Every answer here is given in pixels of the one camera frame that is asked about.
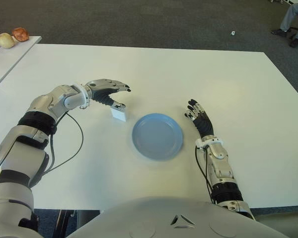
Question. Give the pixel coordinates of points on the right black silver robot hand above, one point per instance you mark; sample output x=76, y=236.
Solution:
x=203, y=125

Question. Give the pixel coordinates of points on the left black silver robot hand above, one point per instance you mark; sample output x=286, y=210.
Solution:
x=101, y=88

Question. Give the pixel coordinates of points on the white wall charger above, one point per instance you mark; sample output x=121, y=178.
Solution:
x=119, y=114

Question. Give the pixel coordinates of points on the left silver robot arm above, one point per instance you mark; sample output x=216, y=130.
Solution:
x=27, y=138

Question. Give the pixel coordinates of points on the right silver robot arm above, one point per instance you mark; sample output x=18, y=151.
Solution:
x=221, y=166

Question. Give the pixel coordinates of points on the blue round plate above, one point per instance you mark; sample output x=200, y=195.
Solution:
x=157, y=136

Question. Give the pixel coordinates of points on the grey robot torso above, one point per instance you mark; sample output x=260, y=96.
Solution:
x=176, y=218

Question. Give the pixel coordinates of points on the reddish brown bread roll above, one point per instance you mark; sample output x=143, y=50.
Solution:
x=20, y=34

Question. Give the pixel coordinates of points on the beige round bread roll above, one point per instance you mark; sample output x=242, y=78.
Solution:
x=5, y=41

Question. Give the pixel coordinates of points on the seated person in jeans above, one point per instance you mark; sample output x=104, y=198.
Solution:
x=289, y=16

